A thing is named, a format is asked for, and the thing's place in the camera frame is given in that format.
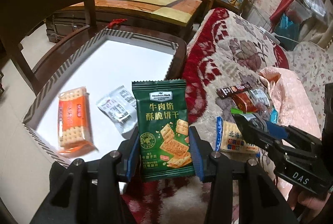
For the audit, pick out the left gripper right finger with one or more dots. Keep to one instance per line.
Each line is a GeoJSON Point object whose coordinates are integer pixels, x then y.
{"type": "Point", "coordinates": [214, 167]}

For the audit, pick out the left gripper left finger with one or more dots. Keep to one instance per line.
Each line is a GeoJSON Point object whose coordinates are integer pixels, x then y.
{"type": "Point", "coordinates": [115, 167]}

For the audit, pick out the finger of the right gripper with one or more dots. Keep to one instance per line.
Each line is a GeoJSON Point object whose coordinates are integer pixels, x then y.
{"type": "Point", "coordinates": [276, 131]}
{"type": "Point", "coordinates": [255, 132]}

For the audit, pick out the light blue snack packet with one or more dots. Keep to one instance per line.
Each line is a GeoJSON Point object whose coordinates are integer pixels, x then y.
{"type": "Point", "coordinates": [274, 116]}

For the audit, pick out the blue-edged Hokkaido cracker pack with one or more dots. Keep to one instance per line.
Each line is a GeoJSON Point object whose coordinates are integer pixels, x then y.
{"type": "Point", "coordinates": [229, 139]}

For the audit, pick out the red snack packet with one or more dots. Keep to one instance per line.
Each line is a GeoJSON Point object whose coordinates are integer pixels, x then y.
{"type": "Point", "coordinates": [244, 103]}

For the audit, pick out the white grey snack packet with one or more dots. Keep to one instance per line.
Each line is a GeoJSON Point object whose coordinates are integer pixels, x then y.
{"type": "Point", "coordinates": [259, 98]}

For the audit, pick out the orange soda cracker pack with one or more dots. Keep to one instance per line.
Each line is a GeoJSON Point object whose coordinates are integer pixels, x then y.
{"type": "Point", "coordinates": [74, 132]}

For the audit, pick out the dark green beef cracker packet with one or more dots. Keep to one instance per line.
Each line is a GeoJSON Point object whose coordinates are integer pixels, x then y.
{"type": "Point", "coordinates": [163, 129]}

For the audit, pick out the brown coffee stick sachet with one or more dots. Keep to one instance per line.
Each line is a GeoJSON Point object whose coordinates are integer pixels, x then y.
{"type": "Point", "coordinates": [232, 90]}

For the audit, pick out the white small snack packet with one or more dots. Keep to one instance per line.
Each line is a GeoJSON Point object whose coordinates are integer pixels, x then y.
{"type": "Point", "coordinates": [120, 107]}

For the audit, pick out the green black snack packet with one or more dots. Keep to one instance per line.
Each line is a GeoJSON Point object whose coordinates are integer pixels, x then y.
{"type": "Point", "coordinates": [248, 116]}

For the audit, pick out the clear bag of red dates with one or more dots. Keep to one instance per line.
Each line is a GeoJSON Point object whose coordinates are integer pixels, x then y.
{"type": "Point", "coordinates": [263, 111]}

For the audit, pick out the right hand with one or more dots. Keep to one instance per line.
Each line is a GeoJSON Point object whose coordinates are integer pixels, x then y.
{"type": "Point", "coordinates": [314, 204]}

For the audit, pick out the pink quilted blanket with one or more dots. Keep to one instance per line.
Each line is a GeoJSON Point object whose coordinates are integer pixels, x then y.
{"type": "Point", "coordinates": [290, 99]}

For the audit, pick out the floral sofa cover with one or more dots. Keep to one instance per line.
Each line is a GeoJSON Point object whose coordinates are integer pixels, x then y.
{"type": "Point", "coordinates": [311, 59]}

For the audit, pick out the red floral plush blanket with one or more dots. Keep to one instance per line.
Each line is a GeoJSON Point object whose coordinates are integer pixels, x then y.
{"type": "Point", "coordinates": [226, 50]}

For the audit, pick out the teal plastic bag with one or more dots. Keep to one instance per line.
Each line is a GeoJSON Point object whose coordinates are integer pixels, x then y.
{"type": "Point", "coordinates": [287, 33]}

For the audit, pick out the white tray with striped rim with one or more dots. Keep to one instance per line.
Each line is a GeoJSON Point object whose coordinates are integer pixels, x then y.
{"type": "Point", "coordinates": [112, 58]}

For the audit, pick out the wooden coffee table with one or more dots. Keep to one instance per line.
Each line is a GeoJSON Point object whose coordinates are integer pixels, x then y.
{"type": "Point", "coordinates": [175, 17]}

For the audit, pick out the dark wooden chair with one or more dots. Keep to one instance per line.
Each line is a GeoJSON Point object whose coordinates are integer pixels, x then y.
{"type": "Point", "coordinates": [20, 18]}

